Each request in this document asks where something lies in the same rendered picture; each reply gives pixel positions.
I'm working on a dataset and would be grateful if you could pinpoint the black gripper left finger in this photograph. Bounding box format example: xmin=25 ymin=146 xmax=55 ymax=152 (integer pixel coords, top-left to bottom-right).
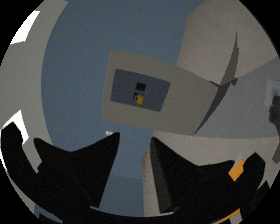
xmin=34 ymin=132 xmax=120 ymax=208

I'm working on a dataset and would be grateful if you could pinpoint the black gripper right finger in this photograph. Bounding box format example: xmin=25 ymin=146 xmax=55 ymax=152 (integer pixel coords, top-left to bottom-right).
xmin=149 ymin=137 xmax=234 ymax=213

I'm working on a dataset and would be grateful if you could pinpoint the beige panel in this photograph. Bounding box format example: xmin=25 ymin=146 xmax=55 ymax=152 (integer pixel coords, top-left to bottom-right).
xmin=103 ymin=49 xmax=218 ymax=136

